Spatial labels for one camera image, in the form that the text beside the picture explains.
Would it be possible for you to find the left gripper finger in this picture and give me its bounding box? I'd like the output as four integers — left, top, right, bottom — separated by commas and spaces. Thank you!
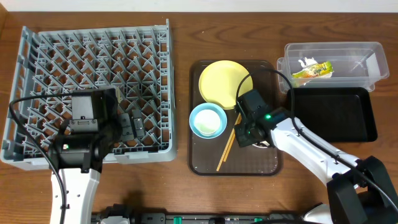
119, 113, 134, 142
131, 110, 145, 138

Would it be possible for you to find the pink white bowl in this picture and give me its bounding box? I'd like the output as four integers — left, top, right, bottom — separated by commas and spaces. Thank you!
252, 141, 270, 149

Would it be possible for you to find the green orange snack wrapper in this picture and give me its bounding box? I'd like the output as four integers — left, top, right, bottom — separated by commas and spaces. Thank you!
292, 61, 334, 79

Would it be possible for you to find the white plastic cup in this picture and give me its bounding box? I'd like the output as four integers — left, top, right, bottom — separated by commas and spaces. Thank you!
194, 110, 221, 136

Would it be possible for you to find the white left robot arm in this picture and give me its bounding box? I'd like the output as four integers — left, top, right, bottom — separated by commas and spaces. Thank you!
49, 86, 145, 223

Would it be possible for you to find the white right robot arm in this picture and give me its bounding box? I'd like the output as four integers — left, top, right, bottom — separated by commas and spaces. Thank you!
234, 90, 397, 223

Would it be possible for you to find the grey plastic dishwasher rack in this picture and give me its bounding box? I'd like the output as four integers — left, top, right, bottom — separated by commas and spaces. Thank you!
1, 23, 177, 170

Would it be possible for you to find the black waste tray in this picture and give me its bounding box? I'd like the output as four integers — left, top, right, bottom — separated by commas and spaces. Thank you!
294, 87, 378, 142

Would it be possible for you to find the clear plastic waste bin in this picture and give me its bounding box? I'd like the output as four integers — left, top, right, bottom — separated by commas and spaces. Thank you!
276, 42, 389, 91

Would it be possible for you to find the wooden chopstick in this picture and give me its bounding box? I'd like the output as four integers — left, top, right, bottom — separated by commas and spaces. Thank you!
216, 127, 235, 172
223, 114, 242, 162

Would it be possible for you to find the light blue bowl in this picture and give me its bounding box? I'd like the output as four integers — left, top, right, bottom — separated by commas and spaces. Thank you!
189, 103, 228, 139

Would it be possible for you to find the dark brown serving tray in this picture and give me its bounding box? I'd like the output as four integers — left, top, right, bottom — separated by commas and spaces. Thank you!
188, 60, 283, 176

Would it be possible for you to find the yellow round plate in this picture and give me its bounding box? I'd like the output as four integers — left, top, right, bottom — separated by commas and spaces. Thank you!
198, 60, 249, 110

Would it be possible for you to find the white crumpled tissue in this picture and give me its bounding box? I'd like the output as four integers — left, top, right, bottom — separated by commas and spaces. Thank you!
298, 57, 318, 68

